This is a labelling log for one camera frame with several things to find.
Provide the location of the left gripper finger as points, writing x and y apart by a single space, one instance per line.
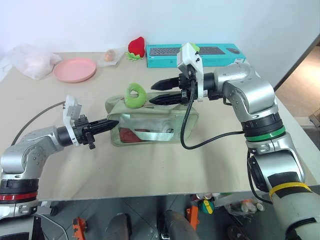
105 122
100 129

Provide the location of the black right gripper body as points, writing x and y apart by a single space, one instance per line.
186 87

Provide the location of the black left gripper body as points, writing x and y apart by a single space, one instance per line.
83 126

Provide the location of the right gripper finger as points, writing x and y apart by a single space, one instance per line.
166 99
166 84

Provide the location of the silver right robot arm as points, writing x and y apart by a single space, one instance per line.
250 87

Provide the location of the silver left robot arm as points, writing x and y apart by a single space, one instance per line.
30 152

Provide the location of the green zip pouch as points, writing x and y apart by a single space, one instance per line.
150 125

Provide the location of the small green plush toy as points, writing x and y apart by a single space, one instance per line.
195 46

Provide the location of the red plush strawberry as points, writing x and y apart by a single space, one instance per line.
137 46

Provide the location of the teal keyboard box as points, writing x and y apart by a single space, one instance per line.
215 60

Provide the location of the pink round plate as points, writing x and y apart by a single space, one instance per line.
75 70

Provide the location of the small bagged orange item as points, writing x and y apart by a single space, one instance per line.
110 56

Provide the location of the white plastic bag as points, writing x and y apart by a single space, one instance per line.
32 62

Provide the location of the black table caster wheel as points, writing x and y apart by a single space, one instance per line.
51 208

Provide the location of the dark rounded shape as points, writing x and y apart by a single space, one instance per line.
118 226
175 225

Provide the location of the orange plastic tool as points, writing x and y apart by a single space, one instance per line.
80 226
192 216

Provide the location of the green yellow package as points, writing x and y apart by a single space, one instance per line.
206 205

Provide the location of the clear bag of small items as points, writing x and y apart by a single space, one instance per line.
243 206

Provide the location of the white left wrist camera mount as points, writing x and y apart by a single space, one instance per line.
71 107

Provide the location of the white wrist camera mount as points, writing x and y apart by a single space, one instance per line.
71 107
188 55

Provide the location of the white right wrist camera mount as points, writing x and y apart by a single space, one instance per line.
188 55

